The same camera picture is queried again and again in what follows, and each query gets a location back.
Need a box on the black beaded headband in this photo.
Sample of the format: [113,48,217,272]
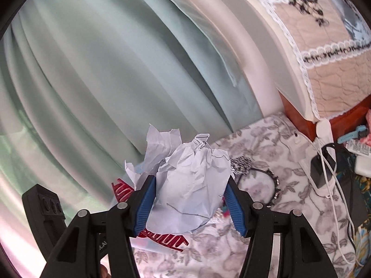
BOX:
[234,167,281,208]

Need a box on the leopard print scrunchie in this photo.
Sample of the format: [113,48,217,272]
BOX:
[231,156,252,175]

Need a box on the white paper ball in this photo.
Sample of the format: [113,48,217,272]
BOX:
[125,126,231,235]

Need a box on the red white printed bag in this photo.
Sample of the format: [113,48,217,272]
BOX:
[111,178,189,254]

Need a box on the floral grey table cloth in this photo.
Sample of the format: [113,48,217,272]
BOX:
[134,113,355,277]

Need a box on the black power adapter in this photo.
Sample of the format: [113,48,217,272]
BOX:
[310,148,336,189]

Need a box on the white power strip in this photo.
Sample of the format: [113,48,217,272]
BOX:
[299,119,336,198]

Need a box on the teal wrist watch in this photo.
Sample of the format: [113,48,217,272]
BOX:
[337,125,368,144]

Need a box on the light green curtain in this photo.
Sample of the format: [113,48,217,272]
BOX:
[0,0,265,218]

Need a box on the quilted beige lace cover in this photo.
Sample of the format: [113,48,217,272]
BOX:
[256,0,370,119]

